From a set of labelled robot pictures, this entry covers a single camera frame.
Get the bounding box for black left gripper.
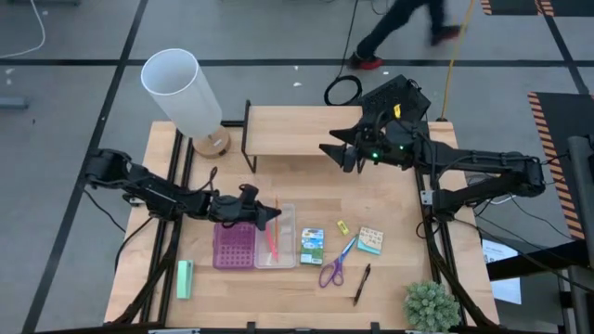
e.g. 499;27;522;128
211;184;283;225

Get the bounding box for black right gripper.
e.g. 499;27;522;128
318;118;421;170

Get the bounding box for purple-lidded clear pencil case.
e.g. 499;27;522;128
212;202;298;271

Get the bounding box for green crayon box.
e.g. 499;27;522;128
299;226;325;266

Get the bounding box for purple-handled blue scissors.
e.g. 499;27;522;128
317;234;359;289

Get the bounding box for teal sticky note pad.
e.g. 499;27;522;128
355;225;385;256

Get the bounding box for black pen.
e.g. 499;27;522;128
352;263;372;308

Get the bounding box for wooden shelf riser black legs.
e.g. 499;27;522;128
240;99;371;175

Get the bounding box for mint green eraser block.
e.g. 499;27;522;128
175;259;195;301

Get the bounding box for person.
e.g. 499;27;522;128
347;0;463;71

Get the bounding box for white shade table lamp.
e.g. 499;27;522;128
140;47;232;160

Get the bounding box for green artificial plant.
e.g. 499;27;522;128
402;280;463;334

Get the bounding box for white printed sheet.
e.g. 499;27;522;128
481;238;523;306

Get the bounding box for black orange hazard striped mat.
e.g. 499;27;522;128
527;91;594;242
480;0;594;18

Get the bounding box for grey metal stand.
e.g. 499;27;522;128
566;135;594;334

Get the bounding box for grey floor block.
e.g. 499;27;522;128
0;96;29;110

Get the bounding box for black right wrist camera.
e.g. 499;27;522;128
344;147;359;174

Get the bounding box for black coiled cable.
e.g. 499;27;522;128
323;0;363;107

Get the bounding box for black metal table frame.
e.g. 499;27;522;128
104;119;502;334

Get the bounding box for yellow cable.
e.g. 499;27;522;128
440;0;477;122

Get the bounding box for white cable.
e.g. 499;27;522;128
0;0;46;59

